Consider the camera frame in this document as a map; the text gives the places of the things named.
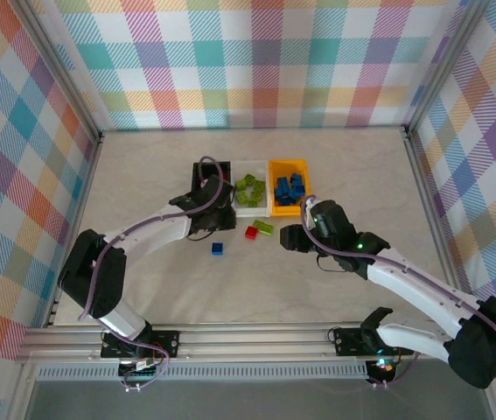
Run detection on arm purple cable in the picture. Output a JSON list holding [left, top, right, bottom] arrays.
[[299, 195, 496, 389], [76, 156, 236, 394]]

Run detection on aluminium frame post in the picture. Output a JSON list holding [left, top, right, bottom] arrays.
[[402, 0, 493, 137], [10, 0, 104, 145]]

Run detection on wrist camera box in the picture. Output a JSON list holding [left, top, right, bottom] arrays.
[[210, 205, 237, 232], [279, 224, 315, 254]]

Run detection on aluminium side rail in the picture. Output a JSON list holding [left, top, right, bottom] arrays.
[[403, 129, 470, 323], [44, 133, 104, 329]]

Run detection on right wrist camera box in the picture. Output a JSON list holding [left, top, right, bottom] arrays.
[[279, 224, 315, 254]]

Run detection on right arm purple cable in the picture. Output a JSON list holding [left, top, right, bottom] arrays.
[[299, 195, 496, 389]]

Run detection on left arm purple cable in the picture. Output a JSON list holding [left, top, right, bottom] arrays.
[[76, 156, 236, 394]]

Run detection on white plastic bin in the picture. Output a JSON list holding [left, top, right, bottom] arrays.
[[231, 159, 273, 219]]

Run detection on yellow-orange plastic bin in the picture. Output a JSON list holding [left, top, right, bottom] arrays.
[[267, 157, 315, 218]]

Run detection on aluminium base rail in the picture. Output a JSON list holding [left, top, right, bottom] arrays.
[[14, 321, 496, 365]]

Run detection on black plastic bin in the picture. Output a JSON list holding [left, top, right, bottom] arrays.
[[191, 159, 234, 211]]

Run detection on grey slotted cable duct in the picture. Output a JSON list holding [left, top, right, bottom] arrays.
[[35, 366, 369, 382]]

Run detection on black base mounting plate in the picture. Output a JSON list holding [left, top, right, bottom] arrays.
[[101, 330, 180, 360], [333, 326, 414, 356]]

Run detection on small electronics board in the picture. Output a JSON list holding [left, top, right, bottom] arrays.
[[366, 357, 396, 382], [118, 357, 164, 382]]

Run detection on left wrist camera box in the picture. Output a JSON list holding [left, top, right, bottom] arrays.
[[210, 205, 237, 232]]

